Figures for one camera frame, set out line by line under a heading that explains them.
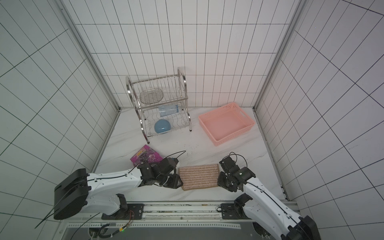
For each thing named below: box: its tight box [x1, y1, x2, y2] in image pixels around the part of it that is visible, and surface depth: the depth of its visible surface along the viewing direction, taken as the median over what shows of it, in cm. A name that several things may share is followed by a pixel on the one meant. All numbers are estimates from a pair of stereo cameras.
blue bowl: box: [154, 119, 171, 134], surface depth 102 cm
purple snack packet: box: [130, 144, 164, 166], surface depth 89 cm
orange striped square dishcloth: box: [178, 163, 219, 191], surface depth 85 cm
